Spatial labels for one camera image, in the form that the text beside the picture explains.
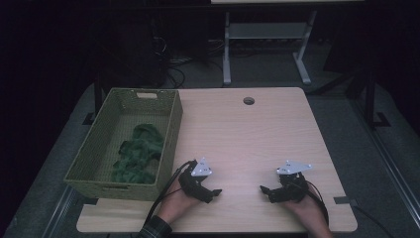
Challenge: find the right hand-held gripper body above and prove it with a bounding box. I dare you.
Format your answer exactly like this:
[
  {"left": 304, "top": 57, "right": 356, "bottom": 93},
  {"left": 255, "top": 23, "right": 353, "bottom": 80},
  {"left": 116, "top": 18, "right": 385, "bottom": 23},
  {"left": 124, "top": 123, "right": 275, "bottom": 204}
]
[{"left": 275, "top": 160, "right": 313, "bottom": 203}]

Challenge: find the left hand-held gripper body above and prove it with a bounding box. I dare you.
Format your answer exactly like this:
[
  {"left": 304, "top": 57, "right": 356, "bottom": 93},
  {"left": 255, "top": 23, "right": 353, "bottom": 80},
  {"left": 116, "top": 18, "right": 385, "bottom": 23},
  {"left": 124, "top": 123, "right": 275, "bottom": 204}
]
[{"left": 177, "top": 157, "right": 216, "bottom": 203}]

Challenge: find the green fleece garment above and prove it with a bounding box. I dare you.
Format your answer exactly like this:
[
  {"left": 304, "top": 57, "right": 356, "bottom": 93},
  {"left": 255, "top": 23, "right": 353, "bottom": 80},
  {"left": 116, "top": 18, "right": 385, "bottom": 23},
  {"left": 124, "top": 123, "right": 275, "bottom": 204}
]
[{"left": 110, "top": 123, "right": 165, "bottom": 185}]

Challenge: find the green woven basket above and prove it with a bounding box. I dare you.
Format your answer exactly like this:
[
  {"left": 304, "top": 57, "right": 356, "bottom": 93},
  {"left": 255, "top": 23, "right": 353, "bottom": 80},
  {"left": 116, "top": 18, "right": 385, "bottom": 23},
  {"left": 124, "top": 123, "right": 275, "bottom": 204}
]
[{"left": 63, "top": 87, "right": 183, "bottom": 201}]

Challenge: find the person's left hand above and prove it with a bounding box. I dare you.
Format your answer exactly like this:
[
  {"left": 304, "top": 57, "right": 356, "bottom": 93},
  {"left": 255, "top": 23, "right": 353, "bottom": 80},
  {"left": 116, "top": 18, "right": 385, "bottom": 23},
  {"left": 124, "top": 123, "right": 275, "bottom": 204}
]
[{"left": 157, "top": 179, "right": 203, "bottom": 226}]

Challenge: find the person's right hand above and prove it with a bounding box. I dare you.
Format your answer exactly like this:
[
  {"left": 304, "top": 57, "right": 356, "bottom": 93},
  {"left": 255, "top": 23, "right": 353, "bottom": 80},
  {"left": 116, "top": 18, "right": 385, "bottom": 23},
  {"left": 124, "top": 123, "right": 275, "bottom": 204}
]
[{"left": 283, "top": 192, "right": 328, "bottom": 233}]

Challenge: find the grey tape piece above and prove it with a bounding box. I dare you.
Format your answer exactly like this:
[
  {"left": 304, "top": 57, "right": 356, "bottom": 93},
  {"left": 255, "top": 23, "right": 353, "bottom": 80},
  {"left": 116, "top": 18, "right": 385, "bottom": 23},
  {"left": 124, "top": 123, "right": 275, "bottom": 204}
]
[{"left": 333, "top": 195, "right": 359, "bottom": 206}]

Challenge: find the black stand leg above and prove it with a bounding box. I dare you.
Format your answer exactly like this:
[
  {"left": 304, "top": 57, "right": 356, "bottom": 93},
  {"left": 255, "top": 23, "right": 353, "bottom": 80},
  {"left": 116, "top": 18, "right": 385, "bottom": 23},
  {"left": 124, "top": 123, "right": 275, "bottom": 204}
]
[
  {"left": 361, "top": 65, "right": 392, "bottom": 131},
  {"left": 81, "top": 62, "right": 104, "bottom": 126}
]

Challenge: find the left hand-held gripper cable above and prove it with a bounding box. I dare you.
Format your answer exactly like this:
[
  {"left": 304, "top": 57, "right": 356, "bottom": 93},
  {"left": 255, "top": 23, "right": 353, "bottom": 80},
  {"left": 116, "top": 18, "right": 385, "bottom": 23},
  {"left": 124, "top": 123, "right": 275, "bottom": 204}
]
[{"left": 145, "top": 160, "right": 198, "bottom": 231}]

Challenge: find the hand-held gripper cable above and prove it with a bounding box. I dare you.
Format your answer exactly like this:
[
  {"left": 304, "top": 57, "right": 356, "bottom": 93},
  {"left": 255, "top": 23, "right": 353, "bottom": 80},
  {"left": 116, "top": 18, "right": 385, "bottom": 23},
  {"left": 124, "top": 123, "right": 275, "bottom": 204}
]
[
  {"left": 304, "top": 179, "right": 331, "bottom": 226},
  {"left": 145, "top": 160, "right": 198, "bottom": 231}
]

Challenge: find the right hand-held gripper cable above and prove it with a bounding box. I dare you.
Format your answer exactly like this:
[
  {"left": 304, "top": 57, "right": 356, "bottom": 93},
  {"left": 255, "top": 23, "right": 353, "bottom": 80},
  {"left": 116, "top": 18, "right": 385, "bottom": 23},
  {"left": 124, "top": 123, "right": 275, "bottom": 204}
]
[{"left": 304, "top": 179, "right": 331, "bottom": 226}]

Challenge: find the black floor cable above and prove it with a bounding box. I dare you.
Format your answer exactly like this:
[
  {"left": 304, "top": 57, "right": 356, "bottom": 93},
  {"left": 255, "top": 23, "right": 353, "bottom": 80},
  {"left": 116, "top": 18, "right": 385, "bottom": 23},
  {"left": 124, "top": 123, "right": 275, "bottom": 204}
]
[{"left": 352, "top": 204, "right": 394, "bottom": 238}]

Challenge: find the metal floor rail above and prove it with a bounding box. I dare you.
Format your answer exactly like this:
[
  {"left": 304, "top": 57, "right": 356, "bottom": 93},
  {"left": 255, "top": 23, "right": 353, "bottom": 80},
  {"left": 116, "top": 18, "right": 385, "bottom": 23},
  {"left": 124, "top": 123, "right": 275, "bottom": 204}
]
[
  {"left": 350, "top": 98, "right": 420, "bottom": 230},
  {"left": 41, "top": 184, "right": 78, "bottom": 238}
]

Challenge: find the tangle of floor cables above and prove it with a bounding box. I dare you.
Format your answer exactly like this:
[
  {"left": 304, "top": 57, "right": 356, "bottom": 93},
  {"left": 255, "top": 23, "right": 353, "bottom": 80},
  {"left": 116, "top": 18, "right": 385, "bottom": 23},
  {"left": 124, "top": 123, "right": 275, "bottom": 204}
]
[{"left": 152, "top": 36, "right": 226, "bottom": 89}]

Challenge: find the white metal table frame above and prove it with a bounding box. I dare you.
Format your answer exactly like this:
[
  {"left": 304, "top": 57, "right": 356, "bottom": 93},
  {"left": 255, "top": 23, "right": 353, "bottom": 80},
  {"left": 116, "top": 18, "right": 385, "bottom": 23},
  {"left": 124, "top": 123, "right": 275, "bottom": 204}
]
[{"left": 222, "top": 9, "right": 319, "bottom": 87}]

